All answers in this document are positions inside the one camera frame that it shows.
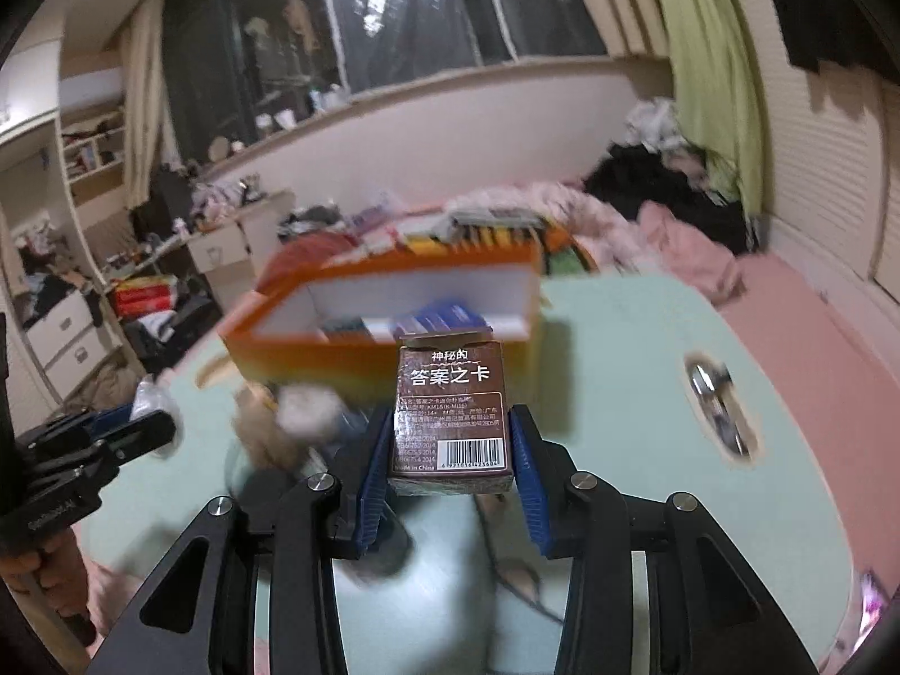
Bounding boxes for foil wrappers in slot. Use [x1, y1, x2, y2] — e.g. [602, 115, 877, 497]
[686, 359, 750, 457]

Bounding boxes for person's left hand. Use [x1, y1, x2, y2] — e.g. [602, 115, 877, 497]
[2, 527, 96, 647]

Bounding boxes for white drawer unit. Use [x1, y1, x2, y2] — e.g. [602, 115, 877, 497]
[24, 291, 120, 401]

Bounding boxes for blue card case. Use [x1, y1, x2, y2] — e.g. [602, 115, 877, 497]
[392, 300, 488, 340]

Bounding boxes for orange cardboard box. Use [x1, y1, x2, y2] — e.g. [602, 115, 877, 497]
[221, 244, 542, 404]

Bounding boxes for red snack box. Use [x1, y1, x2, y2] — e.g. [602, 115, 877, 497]
[111, 274, 178, 320]

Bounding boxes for brown fur pompom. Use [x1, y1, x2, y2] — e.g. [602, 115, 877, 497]
[232, 382, 310, 471]

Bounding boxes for white fur pompom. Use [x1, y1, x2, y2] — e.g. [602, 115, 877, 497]
[276, 384, 345, 443]

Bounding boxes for green hanging garment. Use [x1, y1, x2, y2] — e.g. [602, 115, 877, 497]
[660, 0, 764, 218]

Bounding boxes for pink quilt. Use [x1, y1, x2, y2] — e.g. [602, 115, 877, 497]
[444, 181, 743, 305]

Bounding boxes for dark red pillow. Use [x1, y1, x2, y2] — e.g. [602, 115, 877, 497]
[255, 230, 358, 294]

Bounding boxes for brown card box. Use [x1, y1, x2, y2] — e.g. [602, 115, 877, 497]
[390, 327, 512, 497]

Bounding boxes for clear plastic bag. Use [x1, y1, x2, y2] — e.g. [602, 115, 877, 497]
[130, 375, 183, 449]

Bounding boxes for white bedside cabinet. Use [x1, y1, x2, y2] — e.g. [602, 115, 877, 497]
[186, 191, 294, 314]

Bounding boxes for white clothes pile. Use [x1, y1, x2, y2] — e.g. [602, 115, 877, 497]
[624, 98, 688, 152]

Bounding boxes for black clothes pile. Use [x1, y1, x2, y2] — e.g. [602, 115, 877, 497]
[584, 145, 754, 256]

